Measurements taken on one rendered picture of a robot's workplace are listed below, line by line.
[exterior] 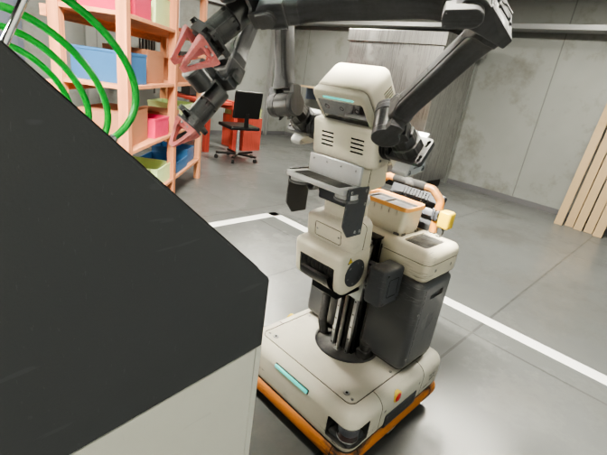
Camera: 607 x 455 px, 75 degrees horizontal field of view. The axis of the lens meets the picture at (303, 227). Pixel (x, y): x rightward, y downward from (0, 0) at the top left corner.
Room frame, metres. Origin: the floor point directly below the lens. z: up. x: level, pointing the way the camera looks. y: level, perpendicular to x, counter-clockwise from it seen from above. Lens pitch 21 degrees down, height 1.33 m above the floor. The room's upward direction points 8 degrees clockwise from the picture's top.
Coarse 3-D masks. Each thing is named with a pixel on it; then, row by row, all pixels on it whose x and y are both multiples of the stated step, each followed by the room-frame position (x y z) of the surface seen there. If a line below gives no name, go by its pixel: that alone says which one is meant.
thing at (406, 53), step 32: (352, 32) 6.61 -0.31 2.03; (384, 32) 6.22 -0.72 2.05; (416, 32) 5.86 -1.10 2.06; (448, 32) 5.56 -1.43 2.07; (384, 64) 6.18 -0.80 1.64; (416, 64) 5.82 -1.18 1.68; (448, 96) 5.92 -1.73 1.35; (416, 128) 5.68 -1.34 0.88; (448, 128) 6.10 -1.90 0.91; (448, 160) 6.30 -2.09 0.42
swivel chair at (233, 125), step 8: (240, 96) 5.78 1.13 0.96; (248, 96) 5.86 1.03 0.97; (256, 96) 5.93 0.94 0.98; (240, 104) 5.81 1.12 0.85; (248, 104) 5.88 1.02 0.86; (256, 104) 5.95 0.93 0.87; (240, 112) 5.83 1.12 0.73; (248, 112) 5.91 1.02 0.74; (256, 112) 5.98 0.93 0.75; (232, 128) 5.76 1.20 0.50; (240, 128) 5.84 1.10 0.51; (248, 128) 5.92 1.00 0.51; (256, 128) 5.99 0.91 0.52; (216, 152) 5.95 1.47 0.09; (224, 152) 6.00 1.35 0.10; (232, 152) 6.06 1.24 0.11; (240, 152) 6.15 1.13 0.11; (248, 152) 6.26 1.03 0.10; (232, 160) 5.75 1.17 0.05; (256, 160) 5.98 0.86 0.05
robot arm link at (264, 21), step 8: (224, 0) 0.89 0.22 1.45; (232, 0) 0.89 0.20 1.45; (248, 0) 0.88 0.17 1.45; (256, 0) 0.91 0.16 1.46; (248, 8) 0.89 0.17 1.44; (256, 8) 0.91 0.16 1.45; (248, 16) 0.89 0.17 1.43; (256, 16) 0.88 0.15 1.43; (264, 16) 0.87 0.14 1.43; (272, 16) 0.87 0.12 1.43; (256, 24) 0.90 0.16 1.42; (264, 24) 0.89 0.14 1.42; (272, 24) 0.88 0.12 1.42
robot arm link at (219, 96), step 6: (216, 84) 1.11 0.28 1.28; (210, 90) 1.10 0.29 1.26; (216, 90) 1.10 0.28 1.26; (222, 90) 1.10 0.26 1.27; (204, 96) 1.09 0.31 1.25; (210, 96) 1.09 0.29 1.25; (216, 96) 1.09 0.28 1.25; (222, 96) 1.10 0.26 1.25; (228, 96) 1.12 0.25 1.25; (210, 102) 1.09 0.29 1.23; (216, 102) 1.09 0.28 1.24; (222, 102) 1.11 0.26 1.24; (216, 108) 1.10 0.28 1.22
